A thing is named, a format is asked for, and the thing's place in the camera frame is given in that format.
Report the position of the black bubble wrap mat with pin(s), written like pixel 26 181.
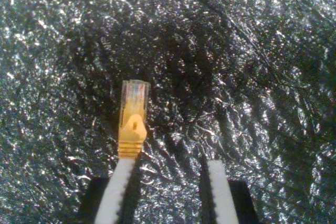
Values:
pixel 236 51

